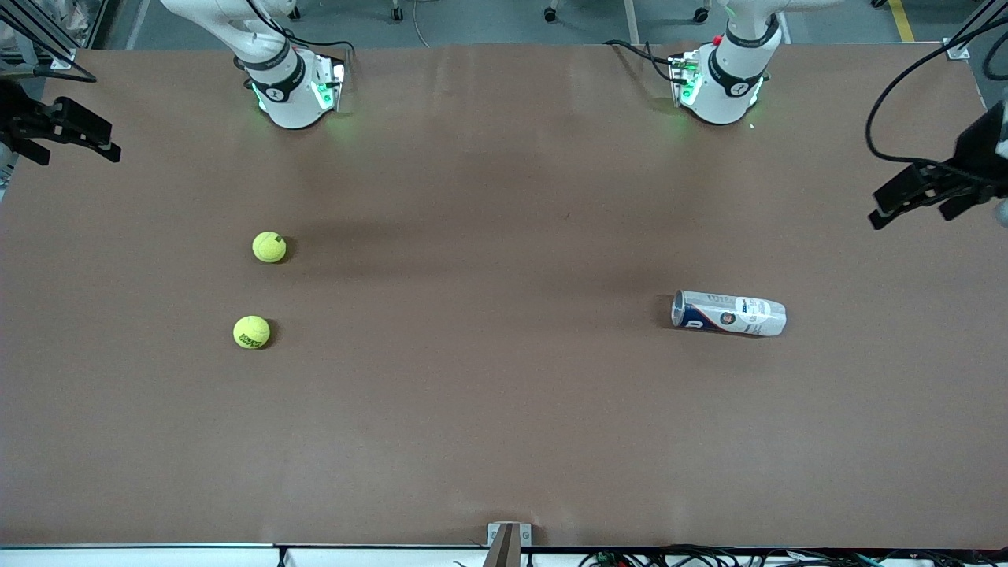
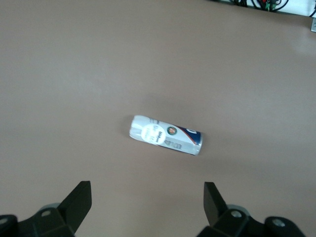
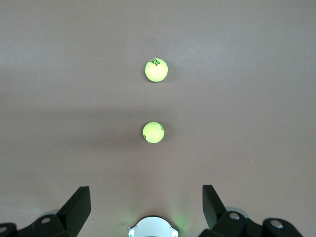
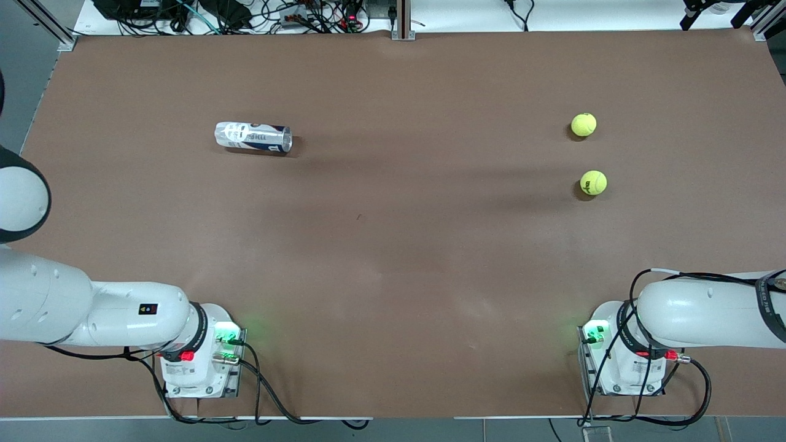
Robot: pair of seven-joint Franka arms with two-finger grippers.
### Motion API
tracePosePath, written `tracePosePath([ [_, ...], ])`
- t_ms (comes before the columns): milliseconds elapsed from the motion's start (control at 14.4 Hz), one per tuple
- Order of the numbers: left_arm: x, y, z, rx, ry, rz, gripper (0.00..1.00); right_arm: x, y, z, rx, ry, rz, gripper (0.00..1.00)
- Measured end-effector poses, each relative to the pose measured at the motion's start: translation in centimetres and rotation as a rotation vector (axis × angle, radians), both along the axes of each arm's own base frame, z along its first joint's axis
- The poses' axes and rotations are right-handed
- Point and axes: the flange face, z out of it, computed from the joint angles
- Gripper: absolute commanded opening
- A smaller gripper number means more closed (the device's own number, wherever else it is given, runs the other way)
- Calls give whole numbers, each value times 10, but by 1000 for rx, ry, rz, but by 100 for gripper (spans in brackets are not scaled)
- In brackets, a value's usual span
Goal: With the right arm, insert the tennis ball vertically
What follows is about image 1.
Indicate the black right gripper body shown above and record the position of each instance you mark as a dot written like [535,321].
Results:
[17,118]

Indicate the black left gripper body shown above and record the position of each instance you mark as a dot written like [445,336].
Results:
[974,158]

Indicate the plain yellow tennis ball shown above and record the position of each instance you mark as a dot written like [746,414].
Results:
[269,246]

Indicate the clear plastic tennis ball can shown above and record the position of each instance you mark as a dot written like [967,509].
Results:
[728,313]

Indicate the yellow tennis ball black print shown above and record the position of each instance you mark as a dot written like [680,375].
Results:
[251,331]

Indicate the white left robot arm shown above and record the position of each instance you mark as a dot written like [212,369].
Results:
[724,87]

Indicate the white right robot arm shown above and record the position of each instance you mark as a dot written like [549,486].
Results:
[287,87]

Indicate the white furniture leg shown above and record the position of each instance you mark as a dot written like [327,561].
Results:
[631,20]

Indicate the brown table cover sheet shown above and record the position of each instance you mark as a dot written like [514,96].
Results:
[504,197]

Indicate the aluminium frame post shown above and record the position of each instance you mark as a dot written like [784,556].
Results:
[43,39]
[972,31]

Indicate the metal mounting bracket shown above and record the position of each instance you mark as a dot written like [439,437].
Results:
[526,534]

